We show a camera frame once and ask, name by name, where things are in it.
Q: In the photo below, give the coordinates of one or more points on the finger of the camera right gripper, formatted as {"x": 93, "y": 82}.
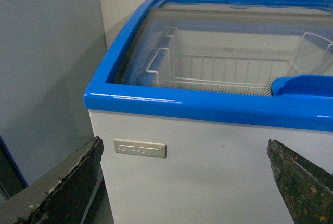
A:
{"x": 305, "y": 187}

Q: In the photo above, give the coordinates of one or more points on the camera left gripper finger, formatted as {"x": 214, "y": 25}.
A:
{"x": 63, "y": 194}

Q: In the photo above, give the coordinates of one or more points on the glass sliding freezer lid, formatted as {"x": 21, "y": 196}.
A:
{"x": 149, "y": 35}

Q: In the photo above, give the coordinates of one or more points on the blue framed dark cabinet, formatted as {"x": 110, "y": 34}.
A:
{"x": 12, "y": 179}

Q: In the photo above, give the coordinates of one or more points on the silver brand nameplate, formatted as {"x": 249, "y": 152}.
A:
{"x": 148, "y": 149}

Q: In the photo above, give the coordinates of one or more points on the white blue chest freezer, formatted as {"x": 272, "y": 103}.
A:
{"x": 217, "y": 169}

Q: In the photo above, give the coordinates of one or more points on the white wire freezer basket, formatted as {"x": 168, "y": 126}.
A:
{"x": 237, "y": 63}

